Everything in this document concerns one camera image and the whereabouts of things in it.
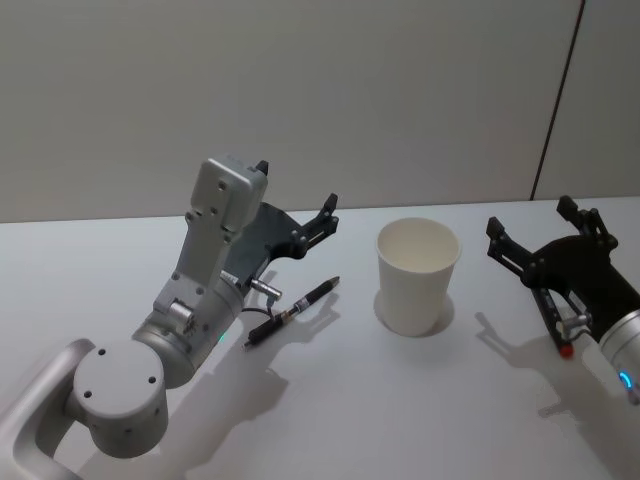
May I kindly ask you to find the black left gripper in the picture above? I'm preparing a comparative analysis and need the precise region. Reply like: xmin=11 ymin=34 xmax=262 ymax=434
xmin=221 ymin=159 xmax=341 ymax=292

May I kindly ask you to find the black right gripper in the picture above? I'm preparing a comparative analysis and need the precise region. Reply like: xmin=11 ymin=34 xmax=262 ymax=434
xmin=485 ymin=194 xmax=640 ymax=340

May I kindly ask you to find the black pen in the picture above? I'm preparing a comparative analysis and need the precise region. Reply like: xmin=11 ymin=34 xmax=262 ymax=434
xmin=242 ymin=275 xmax=343 ymax=353

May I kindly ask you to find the white paper cup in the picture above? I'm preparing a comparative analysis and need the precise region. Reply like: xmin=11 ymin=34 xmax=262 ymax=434
xmin=374 ymin=217 xmax=461 ymax=337

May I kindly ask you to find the thin cable with silver plug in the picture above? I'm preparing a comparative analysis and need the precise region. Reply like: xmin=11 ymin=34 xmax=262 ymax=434
xmin=559 ymin=310 xmax=594 ymax=335
xmin=238 ymin=271 xmax=284 ymax=321

